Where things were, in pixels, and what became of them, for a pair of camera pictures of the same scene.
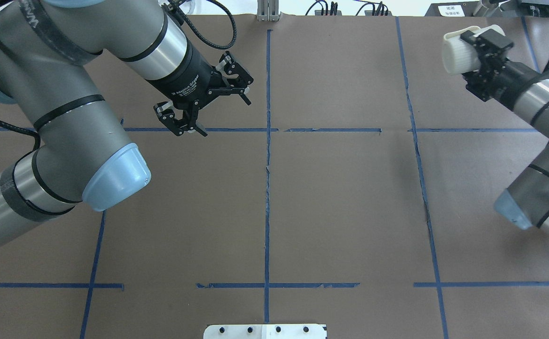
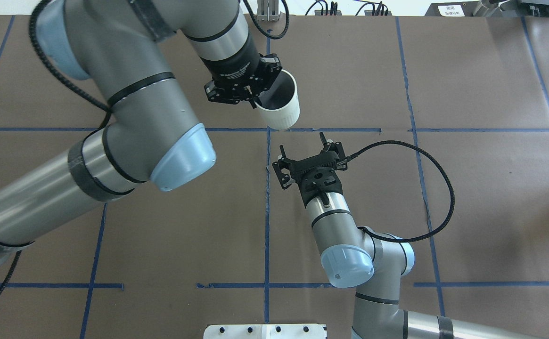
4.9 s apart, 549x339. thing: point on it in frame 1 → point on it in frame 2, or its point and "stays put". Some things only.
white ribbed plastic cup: (461, 56) → (279, 105)
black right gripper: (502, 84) → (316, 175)
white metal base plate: (265, 331) stays put
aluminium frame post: (268, 11) stays put
